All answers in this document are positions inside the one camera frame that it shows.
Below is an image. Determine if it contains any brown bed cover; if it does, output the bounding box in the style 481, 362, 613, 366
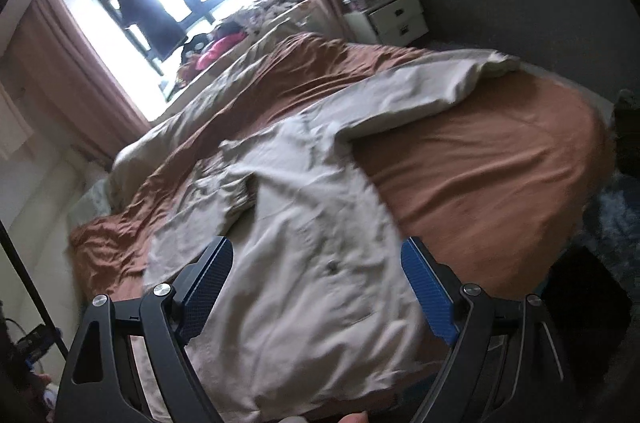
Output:
69, 31, 617, 304

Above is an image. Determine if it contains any black pole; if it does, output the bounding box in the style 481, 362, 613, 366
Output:
0, 217, 69, 356

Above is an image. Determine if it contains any beige duvet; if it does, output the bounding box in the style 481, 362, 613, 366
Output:
111, 20, 313, 204

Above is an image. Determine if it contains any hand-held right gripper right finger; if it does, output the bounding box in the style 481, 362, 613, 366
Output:
400, 237, 583, 423

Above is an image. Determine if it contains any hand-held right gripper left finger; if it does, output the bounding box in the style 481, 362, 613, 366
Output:
55, 235, 236, 423

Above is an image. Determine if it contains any pile of mixed clothes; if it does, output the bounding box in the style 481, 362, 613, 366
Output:
174, 0, 313, 85

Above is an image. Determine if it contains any beige jacket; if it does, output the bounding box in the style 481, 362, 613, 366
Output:
144, 50, 522, 420

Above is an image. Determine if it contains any blue rug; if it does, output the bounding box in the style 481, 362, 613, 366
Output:
572, 186, 640, 266

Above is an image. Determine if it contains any white nightstand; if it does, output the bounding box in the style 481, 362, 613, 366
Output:
344, 0, 431, 45

